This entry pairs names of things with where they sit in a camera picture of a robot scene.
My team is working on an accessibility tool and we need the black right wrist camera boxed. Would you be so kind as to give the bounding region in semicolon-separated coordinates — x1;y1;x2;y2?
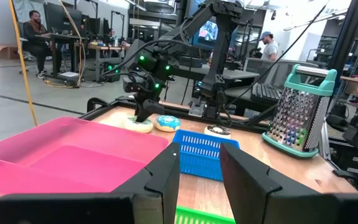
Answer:
122;74;147;94

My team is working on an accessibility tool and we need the standing person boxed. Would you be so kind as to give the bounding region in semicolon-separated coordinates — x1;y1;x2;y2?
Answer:
258;30;279;62

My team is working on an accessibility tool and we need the cardboard box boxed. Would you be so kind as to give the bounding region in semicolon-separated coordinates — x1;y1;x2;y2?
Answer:
0;43;20;60

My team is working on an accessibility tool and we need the beige hanging cable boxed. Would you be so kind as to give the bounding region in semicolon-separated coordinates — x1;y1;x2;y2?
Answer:
44;0;87;89

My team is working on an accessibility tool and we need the chocolate frosted toy donut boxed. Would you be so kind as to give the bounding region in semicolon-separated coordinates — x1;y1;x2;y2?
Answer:
203;124;232;140

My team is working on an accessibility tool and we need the seated person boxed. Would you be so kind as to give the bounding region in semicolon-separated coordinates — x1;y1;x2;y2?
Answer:
22;10;63;79

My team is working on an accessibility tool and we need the blue plastic basket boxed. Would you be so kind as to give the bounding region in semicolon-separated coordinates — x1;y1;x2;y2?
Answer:
172;129;241;182

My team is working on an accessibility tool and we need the yellow hanging cable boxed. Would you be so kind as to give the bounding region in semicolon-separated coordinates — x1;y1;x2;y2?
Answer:
9;0;39;127

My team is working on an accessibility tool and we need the black computer monitor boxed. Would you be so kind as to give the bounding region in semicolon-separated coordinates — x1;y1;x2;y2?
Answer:
44;2;83;35

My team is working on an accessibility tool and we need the green plastic basket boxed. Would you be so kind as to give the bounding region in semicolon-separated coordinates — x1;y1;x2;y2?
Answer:
175;205;236;224

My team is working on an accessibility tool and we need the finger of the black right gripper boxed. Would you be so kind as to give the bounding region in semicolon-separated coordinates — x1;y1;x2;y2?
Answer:
134;101;155;123
144;98;167;116

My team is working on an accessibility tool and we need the pink plastic bin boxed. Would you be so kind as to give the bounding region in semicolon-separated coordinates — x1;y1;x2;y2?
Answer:
0;116;170;195

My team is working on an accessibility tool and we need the thin black cable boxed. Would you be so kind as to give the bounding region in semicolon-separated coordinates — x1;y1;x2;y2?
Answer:
227;2;328;108

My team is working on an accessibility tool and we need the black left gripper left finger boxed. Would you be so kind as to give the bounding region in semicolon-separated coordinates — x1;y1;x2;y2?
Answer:
111;142;181;224

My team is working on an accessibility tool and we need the black frame post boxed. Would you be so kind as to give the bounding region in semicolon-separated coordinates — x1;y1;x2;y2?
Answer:
327;0;358;74

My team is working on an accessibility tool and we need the teal box grater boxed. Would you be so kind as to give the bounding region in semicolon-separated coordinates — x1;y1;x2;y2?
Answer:
262;64;338;159

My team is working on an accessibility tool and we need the black keyboard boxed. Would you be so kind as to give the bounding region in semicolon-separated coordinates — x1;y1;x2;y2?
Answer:
250;83;283;105

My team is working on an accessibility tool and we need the dark office desk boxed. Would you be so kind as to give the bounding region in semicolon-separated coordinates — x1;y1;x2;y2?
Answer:
35;32;85;82

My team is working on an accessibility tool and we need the blue frosted toy donut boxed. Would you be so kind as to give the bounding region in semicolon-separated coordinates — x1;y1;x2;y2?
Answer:
154;114;181;133

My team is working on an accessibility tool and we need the black table frame rail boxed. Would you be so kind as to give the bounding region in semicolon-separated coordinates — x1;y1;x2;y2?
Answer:
79;96;276;133

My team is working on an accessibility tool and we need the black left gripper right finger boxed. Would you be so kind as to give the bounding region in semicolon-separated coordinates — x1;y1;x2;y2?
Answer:
219;142;323;224

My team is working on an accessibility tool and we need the cream toy donut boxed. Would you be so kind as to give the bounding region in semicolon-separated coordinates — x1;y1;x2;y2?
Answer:
124;116;154;134

